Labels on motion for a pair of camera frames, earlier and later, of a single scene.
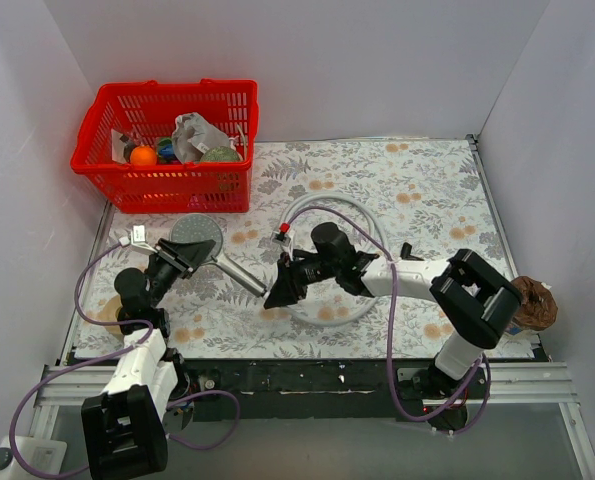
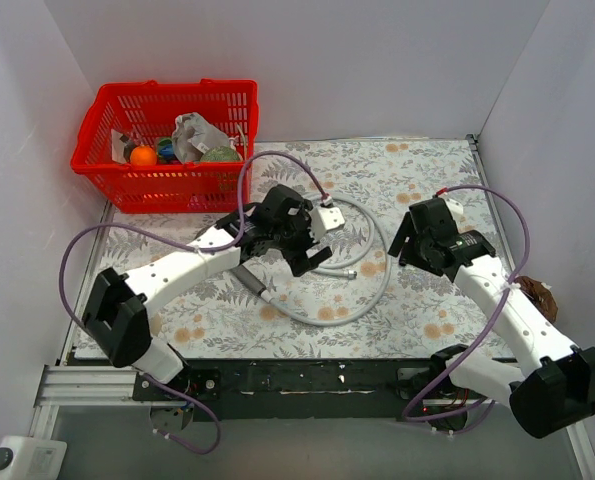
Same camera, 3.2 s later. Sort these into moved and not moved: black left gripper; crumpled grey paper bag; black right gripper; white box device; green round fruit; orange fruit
Moved: black right gripper; black left gripper
Not moved: white box device; green round fruit; crumpled grey paper bag; orange fruit
